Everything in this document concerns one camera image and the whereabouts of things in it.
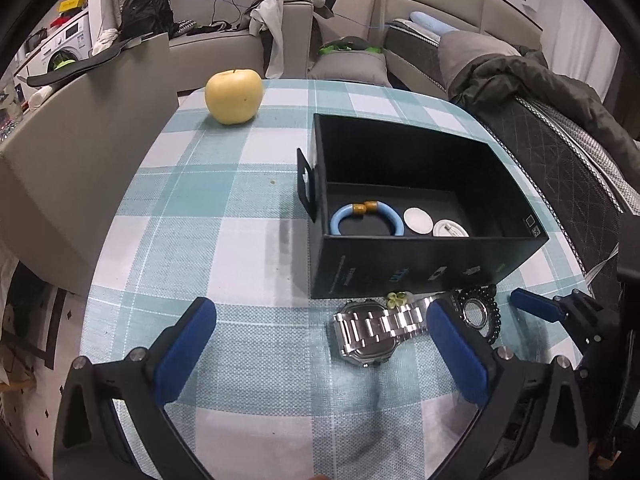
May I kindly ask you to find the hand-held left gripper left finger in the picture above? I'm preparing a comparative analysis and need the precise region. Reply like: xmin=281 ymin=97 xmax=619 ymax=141
xmin=52 ymin=296 xmax=218 ymax=480

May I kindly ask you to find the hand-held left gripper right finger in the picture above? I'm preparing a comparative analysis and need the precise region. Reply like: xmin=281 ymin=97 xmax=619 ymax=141
xmin=425 ymin=297 xmax=591 ymax=480

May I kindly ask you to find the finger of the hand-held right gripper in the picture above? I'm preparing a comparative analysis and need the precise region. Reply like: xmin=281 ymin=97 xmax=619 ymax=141
xmin=509 ymin=287 xmax=621 ymax=361

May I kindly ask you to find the black bead bracelet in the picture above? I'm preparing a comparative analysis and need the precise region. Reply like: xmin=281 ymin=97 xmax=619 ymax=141
xmin=452 ymin=284 xmax=502 ymax=346

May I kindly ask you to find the silver metal ring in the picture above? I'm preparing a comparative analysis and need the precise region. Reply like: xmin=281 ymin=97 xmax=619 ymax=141
xmin=461 ymin=298 xmax=490 ymax=329

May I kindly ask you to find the silver metal wristwatch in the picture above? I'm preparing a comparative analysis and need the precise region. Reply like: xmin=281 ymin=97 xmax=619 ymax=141
xmin=327 ymin=294 xmax=458 ymax=368

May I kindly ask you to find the black cardboard box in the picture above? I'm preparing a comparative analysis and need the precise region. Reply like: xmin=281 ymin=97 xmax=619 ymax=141
xmin=296 ymin=113 xmax=551 ymax=302

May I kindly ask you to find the white round disc with clip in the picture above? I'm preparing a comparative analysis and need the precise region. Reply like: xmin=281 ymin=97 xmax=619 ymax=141
xmin=432 ymin=218 xmax=471 ymax=239

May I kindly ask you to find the plain white round disc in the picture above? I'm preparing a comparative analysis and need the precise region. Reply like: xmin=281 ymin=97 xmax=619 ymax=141
xmin=403 ymin=208 xmax=435 ymax=236

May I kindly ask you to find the teal checked tablecloth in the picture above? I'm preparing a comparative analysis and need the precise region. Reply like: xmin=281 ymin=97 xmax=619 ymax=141
xmin=80 ymin=78 xmax=596 ymax=480

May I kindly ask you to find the black quilted bed footboard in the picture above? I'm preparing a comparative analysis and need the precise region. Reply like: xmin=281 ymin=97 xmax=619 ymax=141
xmin=475 ymin=95 xmax=640 ymax=291

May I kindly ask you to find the blue bangle with amber beads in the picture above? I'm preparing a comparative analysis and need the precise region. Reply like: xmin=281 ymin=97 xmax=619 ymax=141
xmin=330 ymin=201 xmax=405 ymax=238

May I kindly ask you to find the dark olive jacket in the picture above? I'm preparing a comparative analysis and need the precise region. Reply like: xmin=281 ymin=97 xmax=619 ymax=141
xmin=447 ymin=47 xmax=640 ymax=161

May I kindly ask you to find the yellow apple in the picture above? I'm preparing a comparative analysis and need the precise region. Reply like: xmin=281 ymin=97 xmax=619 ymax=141
xmin=205 ymin=69 xmax=264 ymax=126

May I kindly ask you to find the grey blanket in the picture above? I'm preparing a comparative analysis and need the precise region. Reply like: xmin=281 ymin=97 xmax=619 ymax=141
xmin=437 ymin=30 xmax=521 ymax=66

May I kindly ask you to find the grey sofa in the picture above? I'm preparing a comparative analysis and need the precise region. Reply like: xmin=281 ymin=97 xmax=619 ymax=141
xmin=112 ymin=0 xmax=321 ymax=81

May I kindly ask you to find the light blue pillow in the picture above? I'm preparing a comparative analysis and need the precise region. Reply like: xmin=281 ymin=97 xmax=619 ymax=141
xmin=410 ymin=10 xmax=458 ymax=38

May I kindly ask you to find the grey floor pillow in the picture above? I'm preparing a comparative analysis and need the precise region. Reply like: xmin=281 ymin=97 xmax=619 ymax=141
xmin=307 ymin=50 xmax=393 ymax=86

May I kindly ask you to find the black flat curved pad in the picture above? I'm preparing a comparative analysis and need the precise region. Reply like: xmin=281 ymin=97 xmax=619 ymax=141
xmin=26 ymin=32 xmax=156 ymax=88

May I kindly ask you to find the green and black garment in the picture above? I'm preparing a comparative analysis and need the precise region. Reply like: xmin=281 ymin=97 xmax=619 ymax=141
xmin=319 ymin=36 xmax=383 ymax=56

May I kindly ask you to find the white cloth on sofa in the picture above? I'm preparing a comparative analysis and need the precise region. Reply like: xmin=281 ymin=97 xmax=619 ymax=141
xmin=90 ymin=27 xmax=121 ymax=58

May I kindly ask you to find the white washing machine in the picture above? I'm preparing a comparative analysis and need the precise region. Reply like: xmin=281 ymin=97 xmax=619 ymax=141
xmin=37 ymin=7 xmax=93 ymax=73

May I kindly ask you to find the black backpack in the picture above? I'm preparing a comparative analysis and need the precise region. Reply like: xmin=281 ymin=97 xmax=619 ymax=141
xmin=120 ymin=0 xmax=176 ymax=38

